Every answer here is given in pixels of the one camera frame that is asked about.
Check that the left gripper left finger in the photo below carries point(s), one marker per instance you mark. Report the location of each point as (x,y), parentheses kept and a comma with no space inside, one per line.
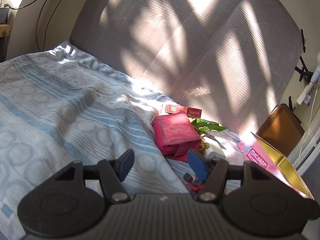
(112,173)

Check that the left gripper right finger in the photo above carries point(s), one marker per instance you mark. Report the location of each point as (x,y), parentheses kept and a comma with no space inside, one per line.
(212,171)

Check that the red figure keychain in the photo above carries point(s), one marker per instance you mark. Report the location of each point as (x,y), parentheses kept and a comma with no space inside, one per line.
(192,183)

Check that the gold metal trinket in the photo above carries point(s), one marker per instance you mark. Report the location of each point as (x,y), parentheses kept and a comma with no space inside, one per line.
(204,145)

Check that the green snack packet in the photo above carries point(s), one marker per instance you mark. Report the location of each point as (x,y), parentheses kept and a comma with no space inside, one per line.
(205,125)

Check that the pink red wallet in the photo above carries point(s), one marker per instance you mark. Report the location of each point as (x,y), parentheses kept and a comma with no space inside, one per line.
(175,136)

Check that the red cigarette pack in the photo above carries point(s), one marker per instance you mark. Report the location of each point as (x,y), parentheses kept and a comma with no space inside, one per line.
(189,111)

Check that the pink macaron tin box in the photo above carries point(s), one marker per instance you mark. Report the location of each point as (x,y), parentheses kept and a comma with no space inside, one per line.
(257,150)

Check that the brown woven cushion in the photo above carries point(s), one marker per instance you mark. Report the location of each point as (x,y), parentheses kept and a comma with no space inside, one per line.
(282,129)

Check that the white power strip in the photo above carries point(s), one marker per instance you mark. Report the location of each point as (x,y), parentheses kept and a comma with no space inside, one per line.
(304,94)

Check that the grey woven headboard mat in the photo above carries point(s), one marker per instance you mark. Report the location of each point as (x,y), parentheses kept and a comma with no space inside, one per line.
(230,58)

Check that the white light bulb lamp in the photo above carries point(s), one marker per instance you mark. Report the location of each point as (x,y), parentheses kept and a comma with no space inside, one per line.
(316,73)

